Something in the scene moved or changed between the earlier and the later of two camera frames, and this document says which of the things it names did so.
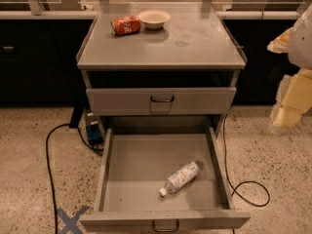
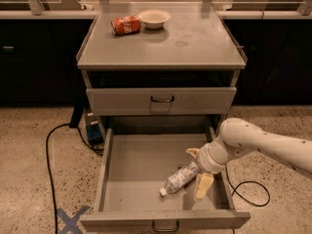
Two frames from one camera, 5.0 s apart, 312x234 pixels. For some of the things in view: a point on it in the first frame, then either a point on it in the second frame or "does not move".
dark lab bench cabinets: (39, 59) does not move
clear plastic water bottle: (181, 178) does not move
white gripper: (301, 46) to (205, 160)
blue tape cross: (71, 223) does not move
